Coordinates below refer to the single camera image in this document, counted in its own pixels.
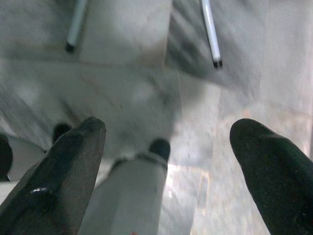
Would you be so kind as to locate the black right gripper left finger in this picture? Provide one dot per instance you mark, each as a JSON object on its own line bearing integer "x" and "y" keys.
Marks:
{"x": 56, "y": 191}

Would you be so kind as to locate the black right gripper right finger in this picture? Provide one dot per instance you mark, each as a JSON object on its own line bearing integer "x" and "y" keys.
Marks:
{"x": 276, "y": 181}

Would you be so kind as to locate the white metal table leg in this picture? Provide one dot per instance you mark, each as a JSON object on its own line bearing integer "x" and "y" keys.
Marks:
{"x": 210, "y": 31}
{"x": 76, "y": 24}

